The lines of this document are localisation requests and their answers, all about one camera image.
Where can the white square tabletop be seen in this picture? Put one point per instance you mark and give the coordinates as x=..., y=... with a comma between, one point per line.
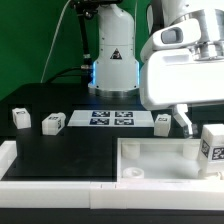
x=160, y=159

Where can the white sheet with tags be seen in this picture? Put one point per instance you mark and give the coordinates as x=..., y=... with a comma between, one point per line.
x=108, y=118

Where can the white U-shaped obstacle fence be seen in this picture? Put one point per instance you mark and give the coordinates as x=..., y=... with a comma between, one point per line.
x=126, y=194

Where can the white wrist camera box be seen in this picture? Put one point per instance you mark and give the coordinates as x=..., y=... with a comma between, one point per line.
x=177, y=36

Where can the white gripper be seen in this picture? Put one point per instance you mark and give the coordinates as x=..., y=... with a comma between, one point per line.
x=172, y=77

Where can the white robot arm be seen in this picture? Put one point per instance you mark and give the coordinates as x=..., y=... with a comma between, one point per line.
x=117, y=73

